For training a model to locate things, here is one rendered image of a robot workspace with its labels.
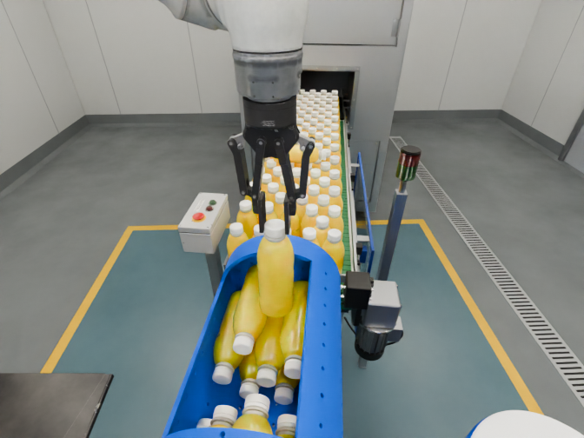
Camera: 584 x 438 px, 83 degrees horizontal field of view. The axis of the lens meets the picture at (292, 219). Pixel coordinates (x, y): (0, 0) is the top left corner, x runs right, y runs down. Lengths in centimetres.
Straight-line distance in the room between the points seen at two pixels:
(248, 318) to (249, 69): 47
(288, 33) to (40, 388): 81
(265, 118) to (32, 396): 72
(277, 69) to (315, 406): 46
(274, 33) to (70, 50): 512
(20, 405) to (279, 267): 58
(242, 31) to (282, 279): 41
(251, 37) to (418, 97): 496
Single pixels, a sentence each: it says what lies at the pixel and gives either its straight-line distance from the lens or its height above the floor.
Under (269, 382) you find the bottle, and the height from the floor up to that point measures 106.
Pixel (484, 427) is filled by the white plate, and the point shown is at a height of 104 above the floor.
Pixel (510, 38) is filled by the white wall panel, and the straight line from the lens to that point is 569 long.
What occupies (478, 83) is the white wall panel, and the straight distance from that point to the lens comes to 566.
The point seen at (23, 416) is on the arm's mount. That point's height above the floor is 102.
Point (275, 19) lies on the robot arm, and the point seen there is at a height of 166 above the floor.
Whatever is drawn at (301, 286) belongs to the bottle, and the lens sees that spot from 75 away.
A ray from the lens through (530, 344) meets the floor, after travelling 244.
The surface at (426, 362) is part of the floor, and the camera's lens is 210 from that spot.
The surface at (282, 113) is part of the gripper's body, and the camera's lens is 46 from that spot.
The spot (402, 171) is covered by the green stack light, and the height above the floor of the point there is 119.
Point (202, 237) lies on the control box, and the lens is 103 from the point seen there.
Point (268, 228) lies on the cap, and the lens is 57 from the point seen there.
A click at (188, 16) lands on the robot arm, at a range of 56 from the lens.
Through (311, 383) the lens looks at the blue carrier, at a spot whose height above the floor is 120.
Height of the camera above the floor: 169
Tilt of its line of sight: 36 degrees down
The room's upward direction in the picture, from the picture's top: straight up
